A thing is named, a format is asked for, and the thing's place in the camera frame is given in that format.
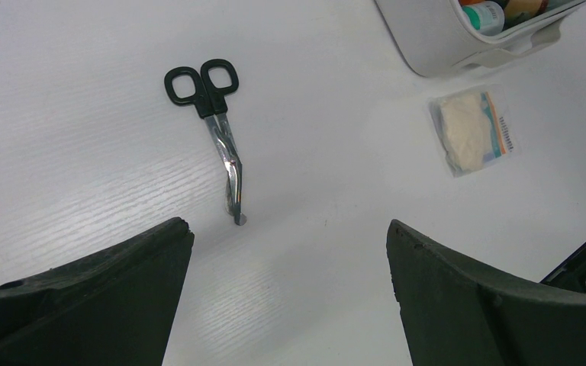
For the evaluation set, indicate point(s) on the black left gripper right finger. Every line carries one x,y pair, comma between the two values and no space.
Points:
456,310

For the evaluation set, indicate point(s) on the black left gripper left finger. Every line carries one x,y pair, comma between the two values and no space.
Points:
113,307

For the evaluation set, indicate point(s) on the beige gauze packet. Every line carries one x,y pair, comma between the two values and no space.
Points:
473,128

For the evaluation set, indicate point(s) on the black handled scissors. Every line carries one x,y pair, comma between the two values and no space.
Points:
209,102

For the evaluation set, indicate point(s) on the white plastic bottle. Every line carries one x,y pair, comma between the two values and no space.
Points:
486,17

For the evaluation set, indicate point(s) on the brown bottle orange cap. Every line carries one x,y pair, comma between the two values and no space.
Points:
516,11

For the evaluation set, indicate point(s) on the grey open storage box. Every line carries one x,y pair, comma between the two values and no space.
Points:
436,38

